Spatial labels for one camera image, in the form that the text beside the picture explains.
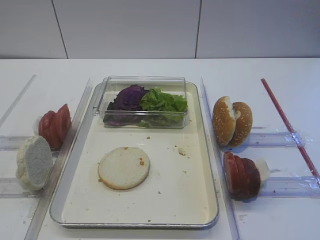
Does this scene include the green lettuce leaf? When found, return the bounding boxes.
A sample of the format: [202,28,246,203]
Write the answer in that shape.
[139,88,176,112]

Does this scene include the green lettuce in container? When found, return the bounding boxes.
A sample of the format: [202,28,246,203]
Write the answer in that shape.
[146,94,188,127]

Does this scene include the red meat patty slices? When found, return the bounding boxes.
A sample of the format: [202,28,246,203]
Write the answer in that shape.
[223,151,262,201]

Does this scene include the left tomato slices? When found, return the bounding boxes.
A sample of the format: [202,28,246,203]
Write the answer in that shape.
[38,103,72,150]

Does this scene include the white wedge behind patties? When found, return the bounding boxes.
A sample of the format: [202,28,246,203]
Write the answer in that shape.
[253,157,271,187]

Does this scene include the purple cabbage leaf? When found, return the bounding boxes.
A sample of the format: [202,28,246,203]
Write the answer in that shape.
[103,84,149,127]

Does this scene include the clear plastic container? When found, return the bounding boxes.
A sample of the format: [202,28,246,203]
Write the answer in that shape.
[93,76,188,129]

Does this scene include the bottom bun slice on tray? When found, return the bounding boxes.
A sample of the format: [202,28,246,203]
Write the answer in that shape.
[97,147,151,190]

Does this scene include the sesame bun front half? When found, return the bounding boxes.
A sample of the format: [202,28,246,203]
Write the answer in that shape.
[212,96,236,146]

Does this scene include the sesame bun half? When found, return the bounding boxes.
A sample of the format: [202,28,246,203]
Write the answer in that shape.
[212,96,236,146]
[228,102,253,147]

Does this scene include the cream metal tray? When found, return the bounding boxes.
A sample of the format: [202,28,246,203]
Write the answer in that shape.
[49,82,219,229]

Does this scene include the sesame bun rear half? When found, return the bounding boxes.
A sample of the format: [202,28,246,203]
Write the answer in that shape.
[228,102,253,147]

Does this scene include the red plastic rod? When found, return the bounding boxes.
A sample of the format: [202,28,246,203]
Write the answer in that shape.
[260,78,320,184]

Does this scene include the pale bun half left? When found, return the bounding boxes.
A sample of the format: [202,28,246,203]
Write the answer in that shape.
[16,135,53,192]

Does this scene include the clear holder upper right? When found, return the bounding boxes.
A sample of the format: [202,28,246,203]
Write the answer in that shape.
[242,132,305,148]

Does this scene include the clear holder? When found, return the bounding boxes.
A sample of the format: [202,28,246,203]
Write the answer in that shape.
[258,176,320,198]
[242,132,305,148]
[0,178,39,199]
[0,135,31,152]

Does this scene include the clear holder lower right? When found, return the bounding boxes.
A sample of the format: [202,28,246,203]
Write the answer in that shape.
[258,176,320,198]

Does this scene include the clear holder upper left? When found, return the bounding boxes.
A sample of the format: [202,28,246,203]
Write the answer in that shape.
[0,135,31,152]

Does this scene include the clear rod far left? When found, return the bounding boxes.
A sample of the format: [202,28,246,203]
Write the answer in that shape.
[0,74,37,126]

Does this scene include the clear holder lower left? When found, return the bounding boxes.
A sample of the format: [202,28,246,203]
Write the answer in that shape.
[0,178,39,199]

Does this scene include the clear rail left of tray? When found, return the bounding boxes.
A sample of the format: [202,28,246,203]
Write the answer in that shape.
[24,79,93,240]

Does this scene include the clear rail of tray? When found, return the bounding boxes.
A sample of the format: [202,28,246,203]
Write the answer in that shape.
[200,76,241,240]
[24,79,93,240]

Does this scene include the clear rail right of tray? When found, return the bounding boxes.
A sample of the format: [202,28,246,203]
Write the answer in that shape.
[200,76,241,240]

